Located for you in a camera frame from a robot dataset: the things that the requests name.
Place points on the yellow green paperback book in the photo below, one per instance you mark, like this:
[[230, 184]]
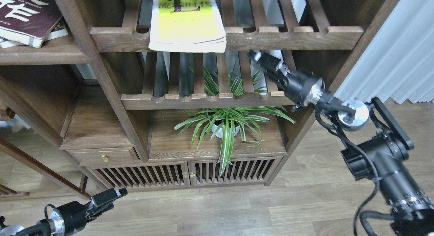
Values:
[[187, 26]]

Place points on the white green illustrated book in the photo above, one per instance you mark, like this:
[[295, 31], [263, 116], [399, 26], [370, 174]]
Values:
[[58, 31]]

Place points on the white pleated curtain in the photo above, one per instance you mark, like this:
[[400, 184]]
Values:
[[399, 61]]

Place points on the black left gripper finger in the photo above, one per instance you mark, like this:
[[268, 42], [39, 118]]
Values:
[[107, 197]]

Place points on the dark maroon thick book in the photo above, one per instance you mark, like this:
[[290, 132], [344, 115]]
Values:
[[28, 21]]

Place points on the white plant pot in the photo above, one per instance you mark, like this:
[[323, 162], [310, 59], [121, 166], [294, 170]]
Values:
[[218, 132]]

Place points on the brass drawer knob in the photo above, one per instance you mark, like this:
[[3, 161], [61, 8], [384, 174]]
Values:
[[104, 158]]

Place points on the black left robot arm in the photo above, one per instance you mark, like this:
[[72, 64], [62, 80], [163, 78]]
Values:
[[41, 228]]

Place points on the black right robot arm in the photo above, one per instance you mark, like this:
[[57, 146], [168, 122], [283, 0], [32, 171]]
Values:
[[376, 146]]

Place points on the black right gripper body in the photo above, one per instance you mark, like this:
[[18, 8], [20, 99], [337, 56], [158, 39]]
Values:
[[301, 87]]

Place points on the green spider plant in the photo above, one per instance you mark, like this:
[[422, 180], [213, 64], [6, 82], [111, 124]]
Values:
[[248, 118]]

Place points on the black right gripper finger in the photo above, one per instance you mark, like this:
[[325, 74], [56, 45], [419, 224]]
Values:
[[279, 79], [273, 67]]

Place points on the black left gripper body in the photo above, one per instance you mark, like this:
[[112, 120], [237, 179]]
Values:
[[71, 218]]

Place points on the dark wooden bookshelf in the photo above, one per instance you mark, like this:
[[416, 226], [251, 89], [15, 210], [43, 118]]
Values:
[[94, 91]]

